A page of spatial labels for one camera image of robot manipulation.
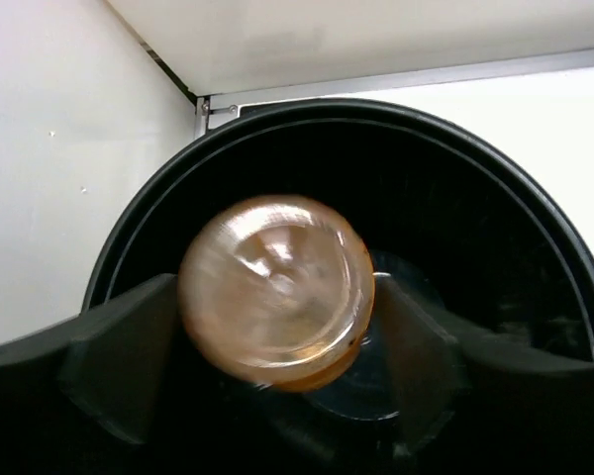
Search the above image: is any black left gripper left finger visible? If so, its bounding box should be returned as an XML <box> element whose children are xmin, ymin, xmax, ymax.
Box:
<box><xmin>0</xmin><ymin>273</ymin><xmax>189</xmax><ymax>475</ymax></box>

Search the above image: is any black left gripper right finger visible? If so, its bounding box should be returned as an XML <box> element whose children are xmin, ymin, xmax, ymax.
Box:
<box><xmin>374</xmin><ymin>274</ymin><xmax>594</xmax><ymax>474</ymax></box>

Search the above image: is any orange plastic bottle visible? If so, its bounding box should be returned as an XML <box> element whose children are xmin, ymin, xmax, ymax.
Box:
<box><xmin>178</xmin><ymin>195</ymin><xmax>375</xmax><ymax>392</ymax></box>

